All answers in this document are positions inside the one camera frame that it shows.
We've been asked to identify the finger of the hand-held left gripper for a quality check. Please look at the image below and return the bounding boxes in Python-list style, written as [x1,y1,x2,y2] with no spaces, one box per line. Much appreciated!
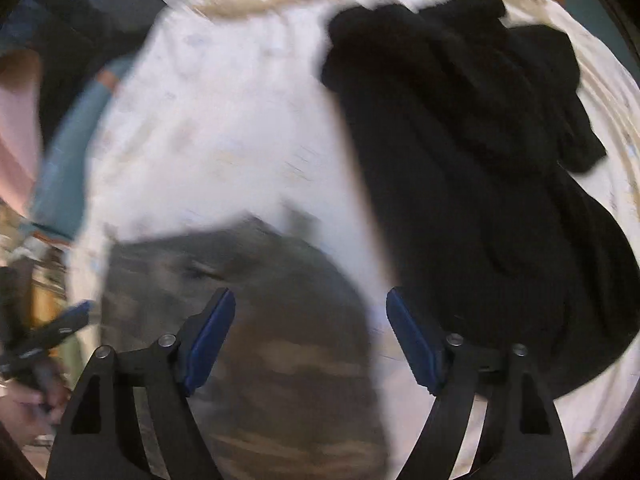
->
[20,300,96,359]

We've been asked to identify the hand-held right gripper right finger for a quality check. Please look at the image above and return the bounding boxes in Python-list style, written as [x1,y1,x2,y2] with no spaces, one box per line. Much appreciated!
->
[386,286,573,480]

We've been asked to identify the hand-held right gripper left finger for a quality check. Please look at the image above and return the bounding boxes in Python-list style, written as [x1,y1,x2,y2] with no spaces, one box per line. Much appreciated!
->
[47,287,237,480]

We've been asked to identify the camouflage pants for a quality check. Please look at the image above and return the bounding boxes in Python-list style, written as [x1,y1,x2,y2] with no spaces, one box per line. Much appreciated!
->
[100,215,391,480]

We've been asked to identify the black garment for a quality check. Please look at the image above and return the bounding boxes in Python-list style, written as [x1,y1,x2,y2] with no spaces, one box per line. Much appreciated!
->
[320,0,640,398]

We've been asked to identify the person's left hand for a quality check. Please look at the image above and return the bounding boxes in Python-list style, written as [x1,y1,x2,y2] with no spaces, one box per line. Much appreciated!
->
[0,375,68,443]

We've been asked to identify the pink curtain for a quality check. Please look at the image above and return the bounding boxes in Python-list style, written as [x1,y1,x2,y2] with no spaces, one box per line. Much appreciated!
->
[0,52,43,216]

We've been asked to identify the white bear-print duvet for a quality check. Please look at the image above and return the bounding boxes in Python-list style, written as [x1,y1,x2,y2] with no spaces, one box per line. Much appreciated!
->
[65,0,640,480]

